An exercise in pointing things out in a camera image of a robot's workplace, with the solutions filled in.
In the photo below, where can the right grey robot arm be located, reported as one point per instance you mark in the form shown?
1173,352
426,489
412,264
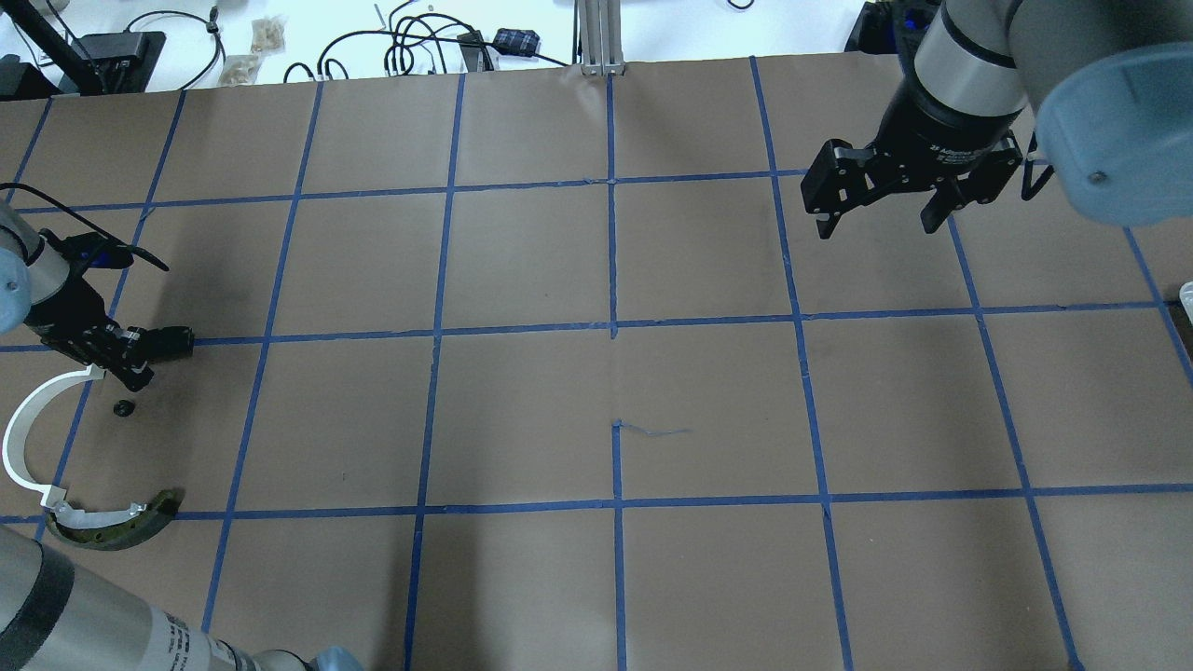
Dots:
1107,82

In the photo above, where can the aluminium frame post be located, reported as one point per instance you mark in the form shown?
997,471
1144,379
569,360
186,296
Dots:
600,37

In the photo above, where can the small black plastic part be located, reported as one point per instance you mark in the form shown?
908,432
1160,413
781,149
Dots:
166,344

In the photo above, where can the small blue checkered device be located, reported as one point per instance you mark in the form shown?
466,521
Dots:
516,42

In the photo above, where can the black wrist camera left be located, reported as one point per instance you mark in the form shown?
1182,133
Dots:
98,250

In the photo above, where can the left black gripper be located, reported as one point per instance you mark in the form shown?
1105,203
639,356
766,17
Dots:
67,310

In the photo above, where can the white curved plastic arc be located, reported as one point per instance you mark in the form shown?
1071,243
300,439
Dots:
28,438

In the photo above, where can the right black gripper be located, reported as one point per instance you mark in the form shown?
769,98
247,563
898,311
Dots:
937,136

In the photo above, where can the olive green brake shoe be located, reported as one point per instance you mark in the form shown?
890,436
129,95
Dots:
115,530

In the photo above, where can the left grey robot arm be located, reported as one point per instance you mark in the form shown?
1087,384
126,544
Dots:
57,615

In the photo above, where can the silver metal tray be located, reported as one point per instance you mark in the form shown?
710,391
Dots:
1186,300

